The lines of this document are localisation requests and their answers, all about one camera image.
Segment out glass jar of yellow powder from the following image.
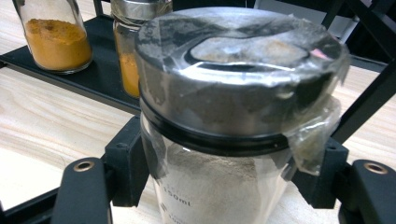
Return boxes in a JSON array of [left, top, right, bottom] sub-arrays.
[[12, 0, 93, 75]]

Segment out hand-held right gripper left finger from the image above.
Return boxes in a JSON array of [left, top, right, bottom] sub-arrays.
[[104, 115, 151, 208]]

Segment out white powder jar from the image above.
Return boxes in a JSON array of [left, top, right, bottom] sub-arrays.
[[134, 7, 351, 224]]

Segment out black metal rack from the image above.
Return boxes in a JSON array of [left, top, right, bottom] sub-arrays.
[[0, 0, 396, 146]]

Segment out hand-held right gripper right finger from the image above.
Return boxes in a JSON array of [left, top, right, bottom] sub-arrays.
[[291, 137, 349, 209]]

